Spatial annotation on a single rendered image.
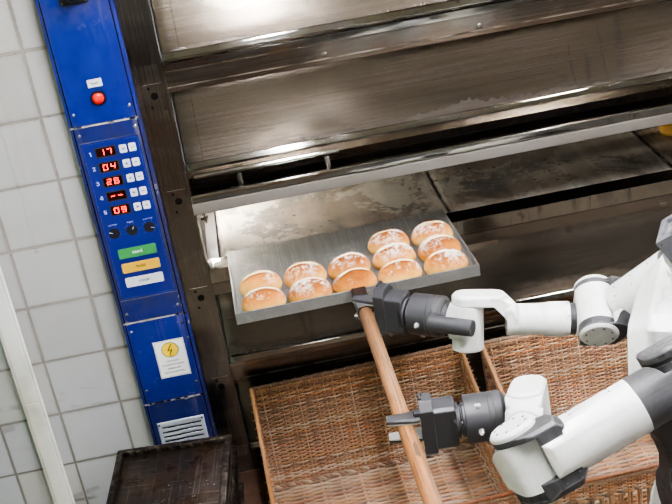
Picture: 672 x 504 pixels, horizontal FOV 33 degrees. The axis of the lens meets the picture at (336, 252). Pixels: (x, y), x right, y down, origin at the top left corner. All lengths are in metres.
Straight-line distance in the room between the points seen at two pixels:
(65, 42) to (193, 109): 0.32
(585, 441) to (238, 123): 1.22
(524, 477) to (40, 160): 1.38
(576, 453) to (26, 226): 1.47
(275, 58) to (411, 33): 0.31
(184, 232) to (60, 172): 0.32
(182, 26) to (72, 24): 0.23
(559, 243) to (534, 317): 0.62
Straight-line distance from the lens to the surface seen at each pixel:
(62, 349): 2.89
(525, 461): 1.81
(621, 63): 2.79
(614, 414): 1.80
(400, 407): 2.11
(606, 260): 2.97
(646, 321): 1.95
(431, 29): 2.64
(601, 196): 2.90
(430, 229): 2.69
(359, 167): 2.55
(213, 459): 2.81
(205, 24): 2.57
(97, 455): 3.05
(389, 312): 2.41
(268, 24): 2.57
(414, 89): 2.67
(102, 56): 2.56
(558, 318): 2.35
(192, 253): 2.76
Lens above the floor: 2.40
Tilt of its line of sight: 26 degrees down
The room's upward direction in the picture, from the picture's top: 10 degrees counter-clockwise
